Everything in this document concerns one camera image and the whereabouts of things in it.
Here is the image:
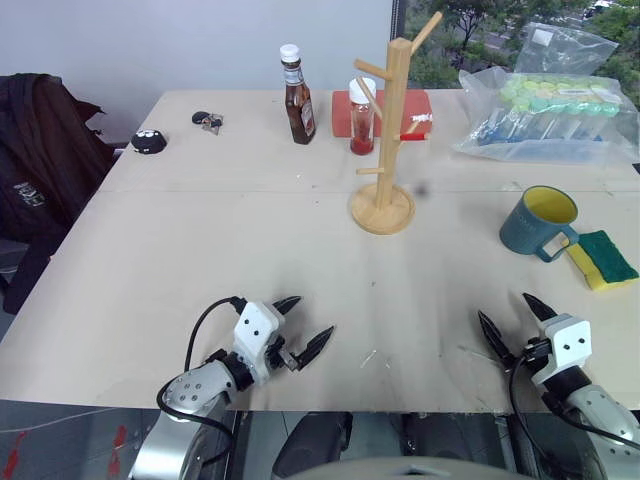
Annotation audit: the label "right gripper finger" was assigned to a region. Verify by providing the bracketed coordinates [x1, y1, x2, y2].
[477, 309, 517, 371]
[522, 292, 558, 328]

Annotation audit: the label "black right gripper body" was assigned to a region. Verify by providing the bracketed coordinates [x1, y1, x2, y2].
[509, 335, 554, 380]

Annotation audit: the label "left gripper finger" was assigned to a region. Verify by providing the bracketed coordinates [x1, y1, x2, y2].
[272, 295, 303, 318]
[292, 325, 336, 373]

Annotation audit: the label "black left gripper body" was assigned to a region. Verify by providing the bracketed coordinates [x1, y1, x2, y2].
[265, 331, 301, 374]

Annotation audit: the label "wooden mug tree stand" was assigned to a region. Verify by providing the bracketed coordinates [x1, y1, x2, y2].
[349, 10, 445, 236]

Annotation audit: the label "yellow and green sponge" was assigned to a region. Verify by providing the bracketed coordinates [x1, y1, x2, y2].
[559, 229, 640, 294]

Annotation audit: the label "blue-grey mug yellow inside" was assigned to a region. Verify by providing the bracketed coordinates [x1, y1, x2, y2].
[498, 185, 582, 265]

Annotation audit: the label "dark rounded shape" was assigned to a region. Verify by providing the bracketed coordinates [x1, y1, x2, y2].
[271, 410, 354, 480]

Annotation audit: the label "silver robot torso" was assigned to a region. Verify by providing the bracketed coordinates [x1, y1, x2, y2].
[277, 455, 524, 480]

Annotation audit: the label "red spice jar white lid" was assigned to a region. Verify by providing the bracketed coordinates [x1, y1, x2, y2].
[348, 77, 378, 157]

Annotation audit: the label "plastic bag of capped tubes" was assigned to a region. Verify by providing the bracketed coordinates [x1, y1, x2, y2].
[450, 66, 640, 167]

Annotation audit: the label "brown sauce bottle white cap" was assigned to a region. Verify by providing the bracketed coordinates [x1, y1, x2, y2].
[279, 43, 318, 146]

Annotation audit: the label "bunch of keys black fob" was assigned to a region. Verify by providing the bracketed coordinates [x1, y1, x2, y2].
[191, 110, 225, 137]

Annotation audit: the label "black round pouch white eyes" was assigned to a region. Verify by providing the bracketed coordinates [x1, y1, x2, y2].
[130, 128, 169, 155]

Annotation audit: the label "red cutting board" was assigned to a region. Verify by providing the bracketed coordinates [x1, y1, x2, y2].
[331, 89, 433, 139]

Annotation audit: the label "empty clear zip bag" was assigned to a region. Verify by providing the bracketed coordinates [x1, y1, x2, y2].
[513, 21, 621, 77]

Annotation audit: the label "black jacket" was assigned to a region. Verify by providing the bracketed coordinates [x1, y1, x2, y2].
[0, 73, 119, 316]

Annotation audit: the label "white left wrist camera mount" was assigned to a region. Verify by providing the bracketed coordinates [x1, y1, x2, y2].
[233, 301, 287, 386]

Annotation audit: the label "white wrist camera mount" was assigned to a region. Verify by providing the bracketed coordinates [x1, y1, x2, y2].
[233, 301, 287, 386]
[531, 313, 593, 387]

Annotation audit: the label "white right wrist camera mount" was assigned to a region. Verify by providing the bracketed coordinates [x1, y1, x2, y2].
[531, 313, 593, 387]

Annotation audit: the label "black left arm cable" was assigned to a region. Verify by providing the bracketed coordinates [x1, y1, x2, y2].
[156, 296, 247, 454]

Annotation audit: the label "thin white floor cable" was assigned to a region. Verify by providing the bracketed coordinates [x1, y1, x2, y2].
[0, 406, 119, 434]

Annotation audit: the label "dark window frame post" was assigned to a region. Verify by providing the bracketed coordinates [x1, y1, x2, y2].
[390, 0, 408, 44]

